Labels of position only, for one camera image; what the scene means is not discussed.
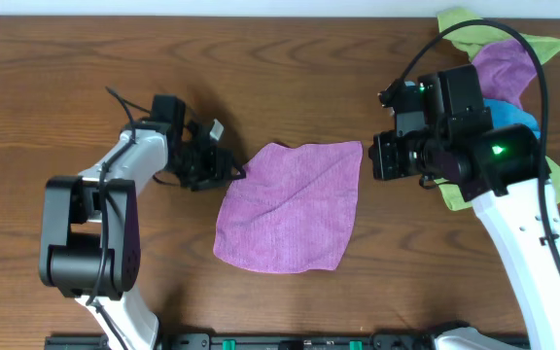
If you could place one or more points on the green cloth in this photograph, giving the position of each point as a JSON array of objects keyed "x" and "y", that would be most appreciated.
[
  {"x": 454, "y": 201},
  {"x": 472, "y": 39}
]

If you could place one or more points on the purple microfiber cloth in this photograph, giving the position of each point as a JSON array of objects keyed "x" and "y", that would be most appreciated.
[{"x": 294, "y": 211}]

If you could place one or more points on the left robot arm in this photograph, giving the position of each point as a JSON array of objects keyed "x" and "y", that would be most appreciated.
[{"x": 90, "y": 240}]

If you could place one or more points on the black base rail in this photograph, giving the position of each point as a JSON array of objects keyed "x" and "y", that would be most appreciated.
[{"x": 241, "y": 342}]

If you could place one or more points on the blue cloth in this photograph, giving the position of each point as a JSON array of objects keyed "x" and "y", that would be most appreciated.
[{"x": 505, "y": 114}]

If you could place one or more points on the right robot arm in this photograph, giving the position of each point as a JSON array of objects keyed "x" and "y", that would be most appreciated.
[{"x": 444, "y": 135}]

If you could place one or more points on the green cloth top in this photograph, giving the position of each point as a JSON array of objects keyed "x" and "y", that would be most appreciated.
[{"x": 472, "y": 39}]

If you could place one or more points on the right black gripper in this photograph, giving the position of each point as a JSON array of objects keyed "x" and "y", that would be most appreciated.
[{"x": 381, "y": 152}]

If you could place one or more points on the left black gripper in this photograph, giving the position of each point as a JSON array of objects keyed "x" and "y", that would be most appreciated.
[{"x": 217, "y": 162}]

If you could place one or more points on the purple cloth in pile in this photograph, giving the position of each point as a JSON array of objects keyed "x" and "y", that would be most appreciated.
[{"x": 504, "y": 71}]

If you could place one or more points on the green cloth lower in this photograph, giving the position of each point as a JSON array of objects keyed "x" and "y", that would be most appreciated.
[{"x": 454, "y": 201}]

